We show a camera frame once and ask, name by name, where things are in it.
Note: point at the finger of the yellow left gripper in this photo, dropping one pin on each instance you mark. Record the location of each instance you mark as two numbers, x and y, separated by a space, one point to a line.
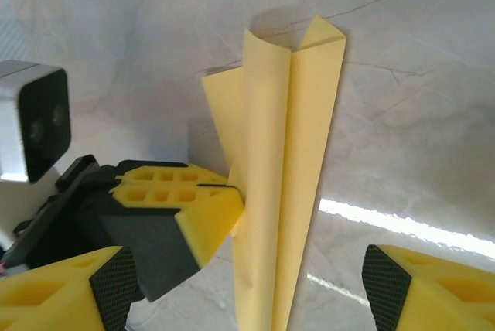
170 175
209 222

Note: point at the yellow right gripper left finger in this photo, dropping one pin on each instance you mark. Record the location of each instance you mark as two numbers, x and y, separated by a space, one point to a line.
46 300

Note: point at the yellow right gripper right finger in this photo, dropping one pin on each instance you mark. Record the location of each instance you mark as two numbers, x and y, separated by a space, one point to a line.
456 300

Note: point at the yellow cloth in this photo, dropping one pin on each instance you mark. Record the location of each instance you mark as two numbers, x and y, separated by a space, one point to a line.
294 153

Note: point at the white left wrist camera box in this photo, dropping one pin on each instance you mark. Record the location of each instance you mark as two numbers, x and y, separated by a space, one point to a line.
42 122

